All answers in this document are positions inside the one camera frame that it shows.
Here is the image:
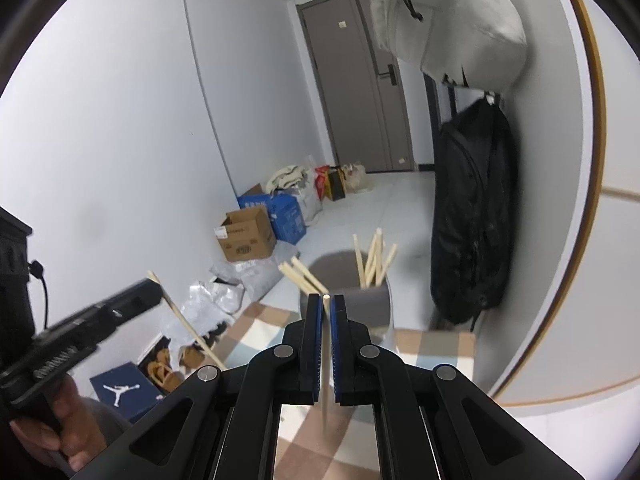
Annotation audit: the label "checked tablecloth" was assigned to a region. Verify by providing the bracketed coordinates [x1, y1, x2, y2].
[220, 302, 478, 480]

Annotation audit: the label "clear plastic wrap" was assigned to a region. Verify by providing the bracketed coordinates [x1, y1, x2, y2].
[180, 242, 301, 331]

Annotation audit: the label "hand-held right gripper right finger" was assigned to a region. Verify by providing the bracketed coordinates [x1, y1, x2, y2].
[330, 294, 586, 480]

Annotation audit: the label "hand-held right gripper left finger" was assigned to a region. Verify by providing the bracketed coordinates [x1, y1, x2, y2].
[70, 292, 321, 480]

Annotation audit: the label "brown cardboard box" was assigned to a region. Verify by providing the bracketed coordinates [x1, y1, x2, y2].
[217, 205, 277, 262]

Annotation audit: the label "translucent plastic bag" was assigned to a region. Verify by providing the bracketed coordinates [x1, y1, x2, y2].
[345, 161, 375, 193]

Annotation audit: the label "blue cardboard box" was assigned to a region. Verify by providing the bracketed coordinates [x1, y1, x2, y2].
[237, 185, 307, 246]

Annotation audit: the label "dark blue shoe box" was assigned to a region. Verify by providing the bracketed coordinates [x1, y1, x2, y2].
[90, 362, 166, 423]

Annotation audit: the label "beige canvas bag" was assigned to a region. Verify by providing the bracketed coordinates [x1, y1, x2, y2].
[369, 0, 528, 88]

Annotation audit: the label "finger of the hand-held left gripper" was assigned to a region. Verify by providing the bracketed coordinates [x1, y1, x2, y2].
[82, 280, 163, 333]

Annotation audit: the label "black and yellow paper bag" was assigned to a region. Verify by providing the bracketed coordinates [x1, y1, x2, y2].
[325, 166, 347, 202]

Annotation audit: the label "brown slipper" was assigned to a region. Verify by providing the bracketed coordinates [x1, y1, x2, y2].
[150, 347, 183, 393]
[177, 345, 206, 368]

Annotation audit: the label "black shoes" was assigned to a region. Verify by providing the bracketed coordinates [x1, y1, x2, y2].
[200, 322, 231, 346]

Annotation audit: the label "black backpack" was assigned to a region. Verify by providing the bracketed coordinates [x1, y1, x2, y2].
[430, 96, 518, 328]

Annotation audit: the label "white plastic utensil holder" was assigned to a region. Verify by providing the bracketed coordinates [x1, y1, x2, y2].
[299, 250, 396, 406]

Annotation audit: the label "person's left hand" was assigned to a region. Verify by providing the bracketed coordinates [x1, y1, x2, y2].
[10, 377, 108, 472]

